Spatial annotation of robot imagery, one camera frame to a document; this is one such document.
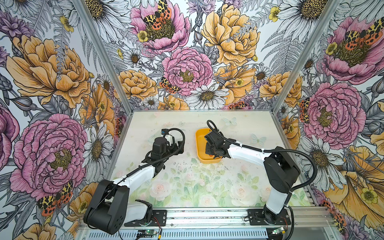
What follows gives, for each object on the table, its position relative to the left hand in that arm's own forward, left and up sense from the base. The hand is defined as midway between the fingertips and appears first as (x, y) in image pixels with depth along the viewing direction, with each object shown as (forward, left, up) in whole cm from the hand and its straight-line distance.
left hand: (177, 146), depth 89 cm
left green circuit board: (-40, +12, -10) cm, 43 cm away
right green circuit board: (-41, -49, -10) cm, 65 cm away
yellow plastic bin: (+5, -14, -4) cm, 16 cm away
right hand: (-2, -19, -5) cm, 20 cm away
